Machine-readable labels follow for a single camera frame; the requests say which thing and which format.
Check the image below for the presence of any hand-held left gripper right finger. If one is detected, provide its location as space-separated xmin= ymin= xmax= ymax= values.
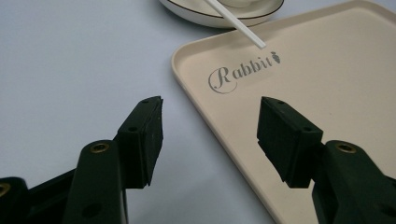
xmin=257 ymin=96 xmax=324 ymax=189

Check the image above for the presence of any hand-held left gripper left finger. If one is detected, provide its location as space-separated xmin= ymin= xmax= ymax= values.
xmin=113 ymin=95 xmax=164 ymax=190

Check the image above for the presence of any beige tray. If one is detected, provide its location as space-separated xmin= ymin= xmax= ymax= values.
xmin=171 ymin=0 xmax=396 ymax=224

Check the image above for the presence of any white chopstick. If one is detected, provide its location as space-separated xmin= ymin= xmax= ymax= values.
xmin=204 ymin=0 xmax=267 ymax=50

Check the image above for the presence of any white plate with dark rim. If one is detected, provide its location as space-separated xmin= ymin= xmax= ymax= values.
xmin=158 ymin=0 xmax=285 ymax=30

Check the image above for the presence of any white bowl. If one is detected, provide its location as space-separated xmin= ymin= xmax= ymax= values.
xmin=218 ymin=0 xmax=260 ymax=8

